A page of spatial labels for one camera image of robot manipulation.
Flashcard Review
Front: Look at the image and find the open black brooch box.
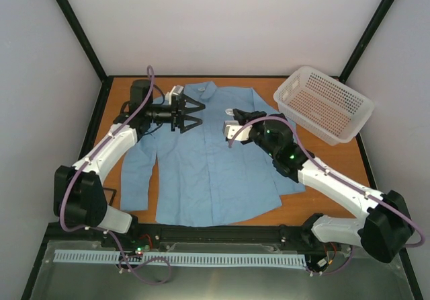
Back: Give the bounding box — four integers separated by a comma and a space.
103, 187, 117, 206

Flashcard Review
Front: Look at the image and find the left red green controller board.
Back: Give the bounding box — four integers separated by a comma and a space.
132, 234, 153, 255

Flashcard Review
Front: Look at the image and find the light blue slotted cable duct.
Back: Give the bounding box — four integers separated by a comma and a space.
52, 250, 306, 270

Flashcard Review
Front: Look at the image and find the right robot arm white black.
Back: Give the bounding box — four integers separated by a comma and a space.
223, 108, 419, 263

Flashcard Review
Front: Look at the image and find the round pink brooch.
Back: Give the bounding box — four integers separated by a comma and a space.
225, 108, 234, 116

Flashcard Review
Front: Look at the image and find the left black frame post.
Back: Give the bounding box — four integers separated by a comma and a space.
55, 0, 108, 82

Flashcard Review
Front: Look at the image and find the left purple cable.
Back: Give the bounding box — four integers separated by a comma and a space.
58, 65, 172, 285

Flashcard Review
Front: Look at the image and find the right black frame post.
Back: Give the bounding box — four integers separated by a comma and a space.
339, 0, 396, 84

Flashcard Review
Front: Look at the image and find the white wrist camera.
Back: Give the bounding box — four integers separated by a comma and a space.
222, 120, 252, 143
165, 85, 184, 105

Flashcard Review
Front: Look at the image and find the light blue button shirt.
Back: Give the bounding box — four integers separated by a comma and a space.
120, 81, 305, 227

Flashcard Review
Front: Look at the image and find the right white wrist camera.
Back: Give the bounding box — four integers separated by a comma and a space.
222, 120, 252, 143

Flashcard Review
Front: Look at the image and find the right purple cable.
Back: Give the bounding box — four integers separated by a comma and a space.
227, 116, 426, 276

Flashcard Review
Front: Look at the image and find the right controller board with wires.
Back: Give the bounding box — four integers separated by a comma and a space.
306, 242, 337, 276

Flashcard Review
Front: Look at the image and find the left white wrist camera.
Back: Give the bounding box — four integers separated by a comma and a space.
165, 85, 184, 105

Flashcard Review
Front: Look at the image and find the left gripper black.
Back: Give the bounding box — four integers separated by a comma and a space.
146, 94, 206, 134

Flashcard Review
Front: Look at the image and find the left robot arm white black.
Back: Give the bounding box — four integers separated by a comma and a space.
54, 79, 205, 248

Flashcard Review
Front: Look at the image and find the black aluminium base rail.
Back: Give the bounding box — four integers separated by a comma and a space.
48, 221, 402, 254

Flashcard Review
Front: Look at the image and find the black frame post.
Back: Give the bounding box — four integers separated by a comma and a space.
55, 0, 108, 82
339, 0, 396, 84

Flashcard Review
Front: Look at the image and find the purple cable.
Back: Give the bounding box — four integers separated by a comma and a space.
227, 116, 426, 276
58, 65, 172, 285

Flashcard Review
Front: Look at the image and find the white perforated plastic basket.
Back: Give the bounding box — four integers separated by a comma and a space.
273, 66, 374, 146

